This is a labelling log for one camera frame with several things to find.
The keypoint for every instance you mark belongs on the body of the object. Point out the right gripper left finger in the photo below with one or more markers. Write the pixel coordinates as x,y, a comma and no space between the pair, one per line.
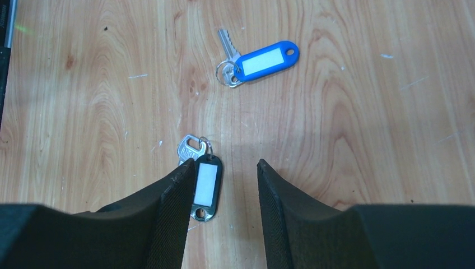
147,229

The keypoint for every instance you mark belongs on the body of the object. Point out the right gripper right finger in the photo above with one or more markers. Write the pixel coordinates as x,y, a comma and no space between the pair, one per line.
302,232

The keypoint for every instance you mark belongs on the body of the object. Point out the black tag key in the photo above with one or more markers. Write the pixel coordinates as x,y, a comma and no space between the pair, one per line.
209,174

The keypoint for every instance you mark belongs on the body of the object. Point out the blue tag key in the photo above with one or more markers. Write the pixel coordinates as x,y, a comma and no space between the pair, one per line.
237,69

